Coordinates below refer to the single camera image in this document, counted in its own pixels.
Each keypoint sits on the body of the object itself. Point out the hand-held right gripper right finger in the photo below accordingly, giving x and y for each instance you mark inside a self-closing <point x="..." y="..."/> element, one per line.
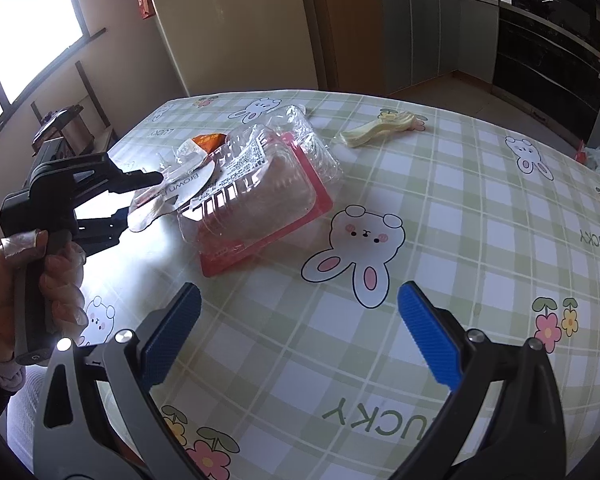
<point x="430" y="342"/>

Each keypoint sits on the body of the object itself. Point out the checked cartoon tablecloth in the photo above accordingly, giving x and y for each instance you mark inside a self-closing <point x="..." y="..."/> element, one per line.
<point x="455" y="235"/>

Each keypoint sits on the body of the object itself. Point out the clear container with red tray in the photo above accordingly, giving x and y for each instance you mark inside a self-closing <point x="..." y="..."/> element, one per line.
<point x="280" y="185"/>

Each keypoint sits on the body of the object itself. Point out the person's white trouser leg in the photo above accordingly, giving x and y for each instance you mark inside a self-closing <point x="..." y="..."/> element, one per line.
<point x="25" y="410"/>

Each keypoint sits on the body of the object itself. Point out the dark wooden rack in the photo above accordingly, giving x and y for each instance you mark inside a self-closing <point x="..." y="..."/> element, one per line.
<point x="91" y="95"/>

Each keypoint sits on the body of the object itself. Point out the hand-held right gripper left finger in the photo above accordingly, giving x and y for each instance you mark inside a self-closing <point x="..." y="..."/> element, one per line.
<point x="172" y="341"/>

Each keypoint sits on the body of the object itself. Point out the window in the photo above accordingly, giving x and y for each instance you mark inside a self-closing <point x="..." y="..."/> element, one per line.
<point x="25" y="35"/>

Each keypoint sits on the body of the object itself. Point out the grey kitchen cabinet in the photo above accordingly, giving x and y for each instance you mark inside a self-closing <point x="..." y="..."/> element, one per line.
<point x="430" y="35"/>

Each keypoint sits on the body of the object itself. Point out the black kitchen cabinet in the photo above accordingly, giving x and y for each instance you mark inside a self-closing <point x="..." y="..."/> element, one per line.
<point x="545" y="60"/>

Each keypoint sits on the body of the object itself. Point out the cream refrigerator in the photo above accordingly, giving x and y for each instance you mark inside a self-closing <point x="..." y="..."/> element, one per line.
<point x="240" y="25"/>

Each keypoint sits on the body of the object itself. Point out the white and orange foil lid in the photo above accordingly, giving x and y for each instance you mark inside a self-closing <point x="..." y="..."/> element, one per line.
<point x="190" y="185"/>

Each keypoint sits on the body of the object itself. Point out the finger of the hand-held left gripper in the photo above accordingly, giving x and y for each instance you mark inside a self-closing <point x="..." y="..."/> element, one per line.
<point x="105" y="230"/>
<point x="137" y="180"/>

